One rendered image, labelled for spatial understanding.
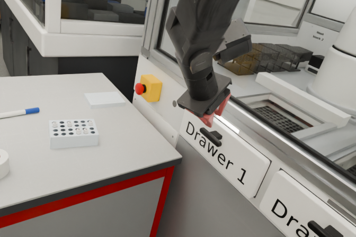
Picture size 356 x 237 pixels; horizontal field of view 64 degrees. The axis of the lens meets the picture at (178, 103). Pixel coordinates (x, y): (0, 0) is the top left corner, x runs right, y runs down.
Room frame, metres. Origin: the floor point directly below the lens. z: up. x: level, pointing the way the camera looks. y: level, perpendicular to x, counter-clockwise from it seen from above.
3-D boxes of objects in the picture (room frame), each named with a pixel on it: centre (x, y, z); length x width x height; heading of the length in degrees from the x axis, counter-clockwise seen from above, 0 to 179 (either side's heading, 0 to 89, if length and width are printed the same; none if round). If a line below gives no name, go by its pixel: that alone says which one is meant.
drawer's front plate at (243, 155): (0.63, -0.13, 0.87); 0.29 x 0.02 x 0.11; 42
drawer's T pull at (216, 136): (0.61, -0.11, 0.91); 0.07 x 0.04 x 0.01; 42
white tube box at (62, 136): (0.65, 0.27, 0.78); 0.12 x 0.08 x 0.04; 121
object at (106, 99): (0.91, 0.26, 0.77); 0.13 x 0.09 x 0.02; 128
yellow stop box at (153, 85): (0.86, 0.11, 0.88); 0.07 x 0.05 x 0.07; 42
